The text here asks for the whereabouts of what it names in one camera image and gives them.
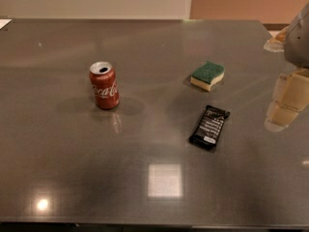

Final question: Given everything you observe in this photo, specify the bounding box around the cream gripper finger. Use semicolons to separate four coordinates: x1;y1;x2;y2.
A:
265;69;309;132
264;27;289;52

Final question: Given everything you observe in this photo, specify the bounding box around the green and yellow sponge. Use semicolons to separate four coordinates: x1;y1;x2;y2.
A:
190;61;225;92

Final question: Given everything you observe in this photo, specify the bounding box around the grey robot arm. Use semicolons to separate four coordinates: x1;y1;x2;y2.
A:
264;3;309;132

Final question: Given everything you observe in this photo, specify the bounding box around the red Coca-Cola can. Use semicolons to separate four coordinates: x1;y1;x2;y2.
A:
89;62;120;109

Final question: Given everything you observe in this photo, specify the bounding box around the black rxbar chocolate bar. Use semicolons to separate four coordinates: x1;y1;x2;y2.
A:
189;105;230;151

